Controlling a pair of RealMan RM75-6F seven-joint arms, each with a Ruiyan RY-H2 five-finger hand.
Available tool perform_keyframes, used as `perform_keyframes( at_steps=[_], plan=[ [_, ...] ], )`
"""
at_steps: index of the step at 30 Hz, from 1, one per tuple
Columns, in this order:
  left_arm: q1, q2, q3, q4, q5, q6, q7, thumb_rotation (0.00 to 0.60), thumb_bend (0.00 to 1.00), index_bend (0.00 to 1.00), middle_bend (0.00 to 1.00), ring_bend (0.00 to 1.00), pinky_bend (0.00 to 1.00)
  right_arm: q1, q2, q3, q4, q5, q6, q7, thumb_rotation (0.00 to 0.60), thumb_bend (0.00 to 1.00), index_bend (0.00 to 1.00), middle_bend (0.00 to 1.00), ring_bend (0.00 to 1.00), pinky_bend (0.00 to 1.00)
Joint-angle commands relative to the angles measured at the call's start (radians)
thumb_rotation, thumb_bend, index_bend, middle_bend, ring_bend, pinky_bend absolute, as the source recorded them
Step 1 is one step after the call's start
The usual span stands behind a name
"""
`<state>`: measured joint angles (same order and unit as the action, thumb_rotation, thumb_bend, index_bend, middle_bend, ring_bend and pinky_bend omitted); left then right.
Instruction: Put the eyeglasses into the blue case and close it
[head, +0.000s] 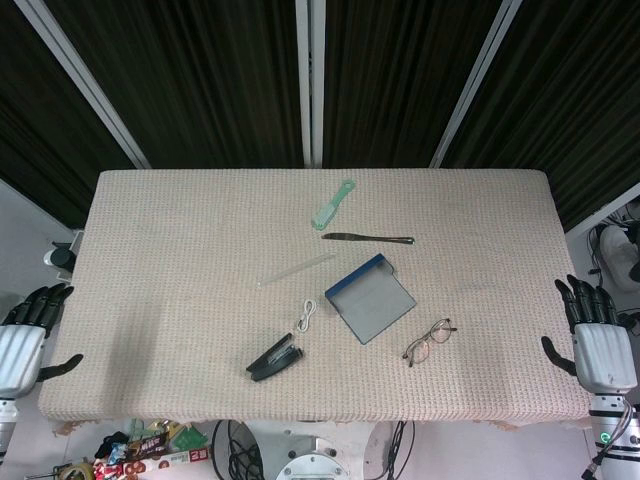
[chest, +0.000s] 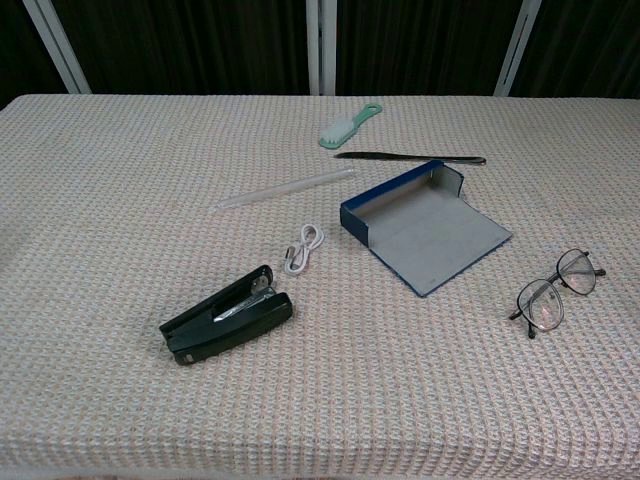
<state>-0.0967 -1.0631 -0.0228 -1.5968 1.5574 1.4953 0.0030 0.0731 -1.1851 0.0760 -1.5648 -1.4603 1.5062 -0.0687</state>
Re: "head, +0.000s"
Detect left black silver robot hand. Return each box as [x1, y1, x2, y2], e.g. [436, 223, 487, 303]
[0, 282, 85, 399]

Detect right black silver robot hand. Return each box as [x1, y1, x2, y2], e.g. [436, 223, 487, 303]
[541, 273, 637, 392]

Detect eyeglasses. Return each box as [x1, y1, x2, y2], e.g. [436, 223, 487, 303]
[402, 317, 459, 368]

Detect blue grey box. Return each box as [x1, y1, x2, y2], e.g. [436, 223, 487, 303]
[324, 253, 418, 346]

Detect white robot base chassis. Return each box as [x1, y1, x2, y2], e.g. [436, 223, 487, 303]
[234, 419, 401, 480]

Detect white rounded floor object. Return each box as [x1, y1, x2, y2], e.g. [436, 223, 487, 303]
[599, 224, 640, 284]

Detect white device dark round cap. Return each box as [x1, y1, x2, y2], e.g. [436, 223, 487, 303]
[42, 239, 85, 281]

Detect black crumpled item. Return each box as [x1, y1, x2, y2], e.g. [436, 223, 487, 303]
[94, 431, 129, 459]

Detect brown tape roll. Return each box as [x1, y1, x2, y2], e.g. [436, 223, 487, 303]
[52, 462, 96, 480]

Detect brown chocolate bar wrapper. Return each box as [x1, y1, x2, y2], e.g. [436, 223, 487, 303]
[127, 432, 170, 459]

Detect red white snack box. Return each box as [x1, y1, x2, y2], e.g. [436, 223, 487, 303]
[94, 457, 167, 480]

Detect beige woven tablecloth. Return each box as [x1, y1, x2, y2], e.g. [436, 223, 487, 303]
[38, 169, 609, 426]

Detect green snack packet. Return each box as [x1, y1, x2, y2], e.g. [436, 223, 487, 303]
[172, 422, 209, 451]

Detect dark pleated curtain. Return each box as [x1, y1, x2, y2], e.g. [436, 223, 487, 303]
[322, 0, 502, 170]
[0, 0, 137, 229]
[43, 0, 306, 170]
[442, 0, 640, 232]

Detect black stapler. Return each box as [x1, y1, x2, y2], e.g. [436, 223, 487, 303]
[245, 333, 305, 383]

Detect dark metal table knife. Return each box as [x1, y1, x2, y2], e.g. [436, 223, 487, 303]
[321, 232, 416, 246]

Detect clear plastic tube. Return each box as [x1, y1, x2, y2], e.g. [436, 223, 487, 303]
[257, 252, 337, 288]

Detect green plastic brush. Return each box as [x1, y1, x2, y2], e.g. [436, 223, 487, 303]
[310, 179, 357, 231]

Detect silver round robot flange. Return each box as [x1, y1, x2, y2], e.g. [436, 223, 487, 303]
[276, 439, 351, 480]

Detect black floor cable bundle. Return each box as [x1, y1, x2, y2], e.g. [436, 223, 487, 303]
[584, 207, 640, 337]

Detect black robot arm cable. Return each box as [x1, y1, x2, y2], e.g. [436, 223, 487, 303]
[581, 399, 639, 480]

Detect white metal frame bar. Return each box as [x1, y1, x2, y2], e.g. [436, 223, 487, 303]
[564, 182, 640, 236]

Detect black hanging cables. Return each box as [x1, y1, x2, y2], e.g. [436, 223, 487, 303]
[379, 421, 416, 480]

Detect black coiled cable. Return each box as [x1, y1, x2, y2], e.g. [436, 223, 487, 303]
[212, 419, 267, 480]

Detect white metal frame post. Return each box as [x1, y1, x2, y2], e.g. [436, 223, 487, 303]
[294, 0, 327, 169]
[428, 0, 525, 169]
[12, 0, 152, 170]

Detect coiled white cable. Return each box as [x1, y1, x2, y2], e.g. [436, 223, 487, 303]
[293, 298, 320, 335]

